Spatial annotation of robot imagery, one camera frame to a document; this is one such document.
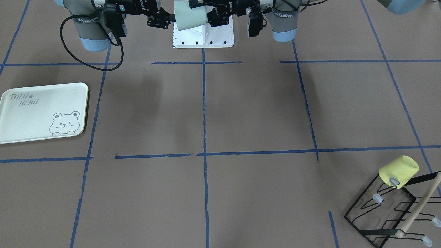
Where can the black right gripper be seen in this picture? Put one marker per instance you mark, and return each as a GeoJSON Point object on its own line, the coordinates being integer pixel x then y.
{"type": "Point", "coordinates": [137, 8]}

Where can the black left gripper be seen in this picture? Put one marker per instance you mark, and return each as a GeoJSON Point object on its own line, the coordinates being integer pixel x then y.
{"type": "Point", "coordinates": [237, 7]}

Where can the pale green plastic cup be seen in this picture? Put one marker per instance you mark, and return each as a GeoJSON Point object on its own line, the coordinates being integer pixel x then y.
{"type": "Point", "coordinates": [186, 17]}

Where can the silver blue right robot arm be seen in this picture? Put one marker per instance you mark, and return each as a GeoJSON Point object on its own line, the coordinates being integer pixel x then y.
{"type": "Point", "coordinates": [96, 19]}

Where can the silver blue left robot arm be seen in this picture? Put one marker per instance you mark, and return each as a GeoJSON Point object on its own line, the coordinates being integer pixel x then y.
{"type": "Point", "coordinates": [281, 14]}

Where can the cream bear print tray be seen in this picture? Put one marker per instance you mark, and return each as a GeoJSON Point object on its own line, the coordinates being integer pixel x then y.
{"type": "Point", "coordinates": [43, 112]}

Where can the yellow plastic cup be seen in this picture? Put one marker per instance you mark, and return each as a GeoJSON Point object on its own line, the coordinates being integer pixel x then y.
{"type": "Point", "coordinates": [399, 171]}

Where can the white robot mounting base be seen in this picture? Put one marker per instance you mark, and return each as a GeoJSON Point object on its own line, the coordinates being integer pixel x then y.
{"type": "Point", "coordinates": [204, 36]}

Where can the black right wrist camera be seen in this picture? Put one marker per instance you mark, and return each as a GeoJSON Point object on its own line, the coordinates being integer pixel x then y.
{"type": "Point", "coordinates": [113, 20]}

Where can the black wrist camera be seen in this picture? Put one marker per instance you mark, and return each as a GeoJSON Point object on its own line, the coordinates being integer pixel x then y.
{"type": "Point", "coordinates": [256, 22]}
{"type": "Point", "coordinates": [113, 20]}

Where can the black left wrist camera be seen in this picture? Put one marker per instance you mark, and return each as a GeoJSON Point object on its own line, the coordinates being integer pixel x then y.
{"type": "Point", "coordinates": [256, 22]}

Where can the black wire cup rack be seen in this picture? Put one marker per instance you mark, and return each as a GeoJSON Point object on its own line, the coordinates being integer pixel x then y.
{"type": "Point", "coordinates": [382, 212]}

